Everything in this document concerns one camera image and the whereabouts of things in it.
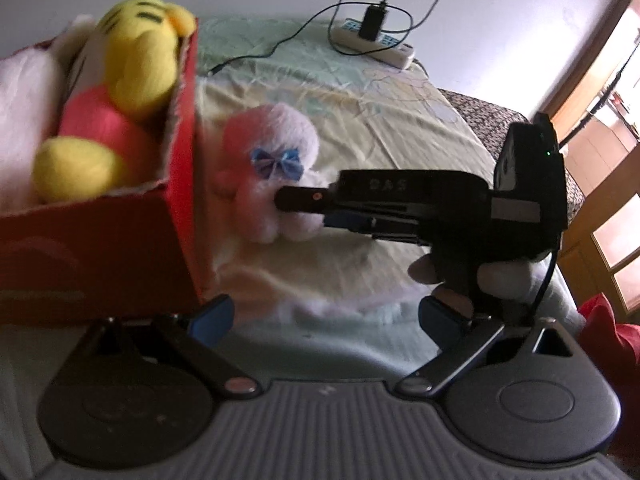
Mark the black rod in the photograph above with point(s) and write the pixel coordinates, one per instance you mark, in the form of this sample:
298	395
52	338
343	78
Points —
595	105

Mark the black charger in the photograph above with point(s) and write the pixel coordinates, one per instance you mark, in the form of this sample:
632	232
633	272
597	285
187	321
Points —
374	22

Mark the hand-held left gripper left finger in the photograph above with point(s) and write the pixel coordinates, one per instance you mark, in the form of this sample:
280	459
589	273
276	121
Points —
212	320

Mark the pink plush with blue bow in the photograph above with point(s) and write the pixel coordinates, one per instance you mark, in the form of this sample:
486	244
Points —
270	130

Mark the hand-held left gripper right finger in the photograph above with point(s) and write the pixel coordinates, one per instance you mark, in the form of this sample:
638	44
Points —
442	322

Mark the pink bunny plush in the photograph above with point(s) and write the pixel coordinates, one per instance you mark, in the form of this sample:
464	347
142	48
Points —
25	110

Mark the white power strip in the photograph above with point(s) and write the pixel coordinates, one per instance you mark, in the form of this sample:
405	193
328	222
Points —
390	50

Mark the red cardboard box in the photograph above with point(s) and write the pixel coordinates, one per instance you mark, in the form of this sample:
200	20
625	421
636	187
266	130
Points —
100	260

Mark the wooden door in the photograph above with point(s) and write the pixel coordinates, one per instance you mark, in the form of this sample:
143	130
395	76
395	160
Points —
600	270

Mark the person's right hand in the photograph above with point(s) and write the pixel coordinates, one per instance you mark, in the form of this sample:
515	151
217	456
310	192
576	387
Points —
505	280

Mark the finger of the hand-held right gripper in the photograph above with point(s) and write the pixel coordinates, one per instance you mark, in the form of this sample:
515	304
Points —
305	199
345	220

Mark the yellow pink plush toy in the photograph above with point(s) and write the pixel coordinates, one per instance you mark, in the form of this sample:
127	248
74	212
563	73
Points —
135	60

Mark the red cloth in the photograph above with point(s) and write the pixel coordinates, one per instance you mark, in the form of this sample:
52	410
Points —
615	340

